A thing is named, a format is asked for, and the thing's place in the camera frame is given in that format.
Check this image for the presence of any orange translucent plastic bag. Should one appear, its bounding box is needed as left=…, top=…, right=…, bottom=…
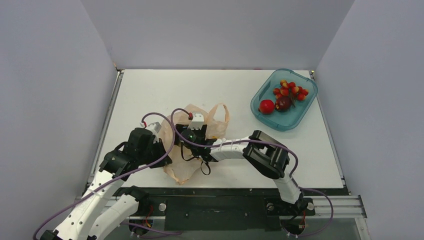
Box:
left=158, top=103, right=230, bottom=185

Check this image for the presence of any red fake apple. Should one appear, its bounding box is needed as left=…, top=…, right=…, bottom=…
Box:
left=258, top=99, right=275, bottom=115

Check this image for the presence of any dark purple fake fruit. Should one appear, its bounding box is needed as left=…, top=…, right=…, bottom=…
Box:
left=274, top=96, right=293, bottom=112

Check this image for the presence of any red fake grape bunch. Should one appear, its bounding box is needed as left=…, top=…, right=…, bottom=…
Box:
left=272, top=79, right=309, bottom=101

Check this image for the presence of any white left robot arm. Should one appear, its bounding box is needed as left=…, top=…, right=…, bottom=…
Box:
left=40, top=122, right=171, bottom=240

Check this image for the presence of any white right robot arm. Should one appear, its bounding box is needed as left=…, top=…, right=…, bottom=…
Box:
left=174, top=124, right=308, bottom=214

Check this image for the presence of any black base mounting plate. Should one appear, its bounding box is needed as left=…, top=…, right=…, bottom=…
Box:
left=128, top=187, right=348, bottom=231

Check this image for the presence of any teal plastic tray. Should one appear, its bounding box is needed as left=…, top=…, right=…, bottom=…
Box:
left=250, top=68, right=318, bottom=132

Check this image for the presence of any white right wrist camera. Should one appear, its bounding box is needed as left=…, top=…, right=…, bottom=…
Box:
left=188, top=112, right=205, bottom=131

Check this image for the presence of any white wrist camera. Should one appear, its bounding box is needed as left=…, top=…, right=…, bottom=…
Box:
left=188, top=112, right=205, bottom=131
left=139, top=120, right=162, bottom=143

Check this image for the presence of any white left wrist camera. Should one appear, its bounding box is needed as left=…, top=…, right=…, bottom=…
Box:
left=139, top=120, right=162, bottom=143

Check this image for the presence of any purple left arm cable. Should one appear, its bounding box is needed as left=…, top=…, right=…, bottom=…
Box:
left=32, top=112, right=185, bottom=240

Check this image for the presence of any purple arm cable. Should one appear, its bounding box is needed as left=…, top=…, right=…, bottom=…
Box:
left=32, top=112, right=185, bottom=240
left=169, top=107, right=335, bottom=239

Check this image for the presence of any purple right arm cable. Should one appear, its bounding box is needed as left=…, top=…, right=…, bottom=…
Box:
left=169, top=107, right=335, bottom=239

